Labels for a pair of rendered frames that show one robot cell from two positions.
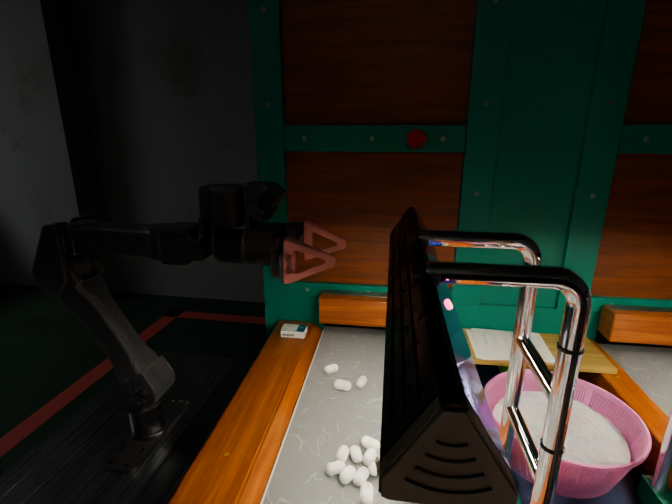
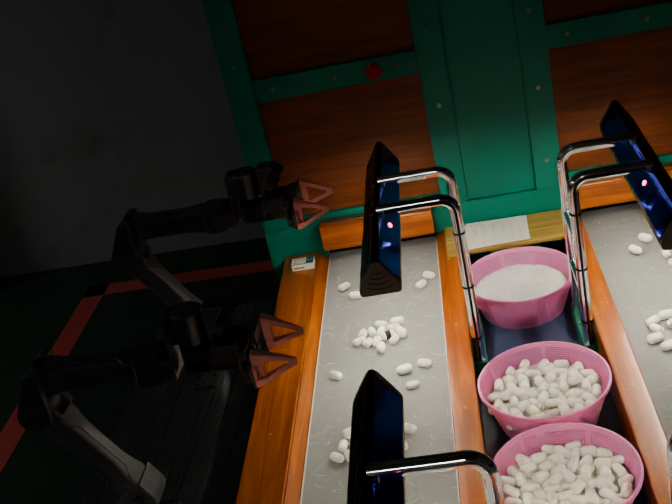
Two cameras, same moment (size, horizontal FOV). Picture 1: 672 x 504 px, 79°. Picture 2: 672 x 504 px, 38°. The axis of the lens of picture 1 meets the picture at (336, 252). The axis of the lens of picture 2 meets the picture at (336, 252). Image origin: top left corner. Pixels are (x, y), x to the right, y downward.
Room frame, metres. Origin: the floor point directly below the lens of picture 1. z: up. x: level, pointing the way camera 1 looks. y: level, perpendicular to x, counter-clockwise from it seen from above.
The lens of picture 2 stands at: (-1.45, -0.03, 1.96)
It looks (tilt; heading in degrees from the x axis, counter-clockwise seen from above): 26 degrees down; 1
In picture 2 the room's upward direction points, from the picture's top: 13 degrees counter-clockwise
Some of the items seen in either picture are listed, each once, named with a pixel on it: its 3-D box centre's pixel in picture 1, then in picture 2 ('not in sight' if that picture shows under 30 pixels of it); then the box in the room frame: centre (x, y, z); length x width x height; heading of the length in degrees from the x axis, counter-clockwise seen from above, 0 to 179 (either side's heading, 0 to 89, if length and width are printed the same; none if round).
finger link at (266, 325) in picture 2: not in sight; (276, 336); (0.07, 0.13, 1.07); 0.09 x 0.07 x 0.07; 80
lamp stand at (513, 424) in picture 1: (470, 400); (430, 275); (0.48, -0.19, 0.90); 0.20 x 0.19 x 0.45; 172
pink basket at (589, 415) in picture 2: not in sight; (546, 397); (0.19, -0.35, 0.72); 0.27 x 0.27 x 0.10
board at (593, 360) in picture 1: (524, 348); (509, 232); (0.84, -0.44, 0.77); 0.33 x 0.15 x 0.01; 82
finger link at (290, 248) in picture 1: (307, 256); (308, 208); (0.59, 0.04, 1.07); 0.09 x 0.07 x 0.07; 80
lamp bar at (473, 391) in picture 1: (419, 275); (379, 208); (0.49, -0.11, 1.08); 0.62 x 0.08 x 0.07; 172
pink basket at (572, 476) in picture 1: (556, 431); (521, 289); (0.62, -0.41, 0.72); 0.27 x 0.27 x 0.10
